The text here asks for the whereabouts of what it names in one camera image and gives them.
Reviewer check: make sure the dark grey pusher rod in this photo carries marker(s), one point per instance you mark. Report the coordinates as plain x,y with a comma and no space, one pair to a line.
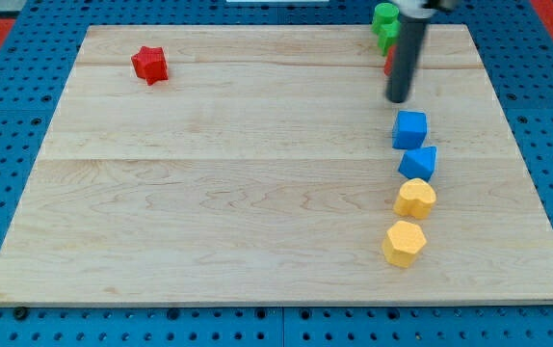
405,58

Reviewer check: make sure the red star block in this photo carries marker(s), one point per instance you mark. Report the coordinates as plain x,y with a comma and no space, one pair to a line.
150,64

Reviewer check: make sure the yellow hexagon block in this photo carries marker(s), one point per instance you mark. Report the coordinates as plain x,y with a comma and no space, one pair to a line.
403,243

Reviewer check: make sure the red block behind rod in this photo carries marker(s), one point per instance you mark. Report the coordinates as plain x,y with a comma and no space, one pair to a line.
389,60

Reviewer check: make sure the green cylinder block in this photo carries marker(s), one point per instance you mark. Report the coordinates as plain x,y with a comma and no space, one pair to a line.
384,13

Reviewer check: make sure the blue cube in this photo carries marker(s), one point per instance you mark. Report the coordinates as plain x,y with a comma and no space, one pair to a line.
409,130

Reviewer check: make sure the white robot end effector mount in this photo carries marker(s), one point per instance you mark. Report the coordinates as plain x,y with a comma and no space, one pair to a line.
424,8

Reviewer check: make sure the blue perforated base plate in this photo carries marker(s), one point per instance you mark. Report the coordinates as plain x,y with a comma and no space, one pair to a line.
39,41

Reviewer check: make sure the blue triangular prism block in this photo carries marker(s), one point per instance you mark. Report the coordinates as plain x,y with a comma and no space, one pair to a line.
418,163

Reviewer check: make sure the light wooden board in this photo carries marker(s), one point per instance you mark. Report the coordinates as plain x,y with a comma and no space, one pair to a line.
262,173

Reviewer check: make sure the yellow heart block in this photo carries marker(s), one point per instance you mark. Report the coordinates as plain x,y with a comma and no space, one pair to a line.
416,198

